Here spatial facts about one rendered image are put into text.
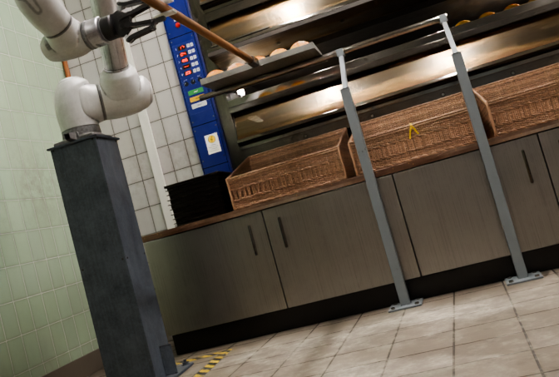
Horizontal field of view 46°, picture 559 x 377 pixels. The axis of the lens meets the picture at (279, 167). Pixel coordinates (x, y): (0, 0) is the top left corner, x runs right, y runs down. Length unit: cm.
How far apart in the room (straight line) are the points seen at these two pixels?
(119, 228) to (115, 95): 54
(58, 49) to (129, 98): 69
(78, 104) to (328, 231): 117
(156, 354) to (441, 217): 128
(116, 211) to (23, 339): 79
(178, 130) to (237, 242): 94
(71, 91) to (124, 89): 21
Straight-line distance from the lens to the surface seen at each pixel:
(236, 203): 305
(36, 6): 207
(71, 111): 278
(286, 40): 351
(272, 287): 299
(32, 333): 322
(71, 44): 215
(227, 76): 304
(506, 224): 280
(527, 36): 347
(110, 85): 277
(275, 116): 353
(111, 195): 268
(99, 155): 269
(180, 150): 369
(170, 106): 373
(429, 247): 286
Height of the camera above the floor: 48
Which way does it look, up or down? 4 degrees up
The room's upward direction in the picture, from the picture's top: 15 degrees counter-clockwise
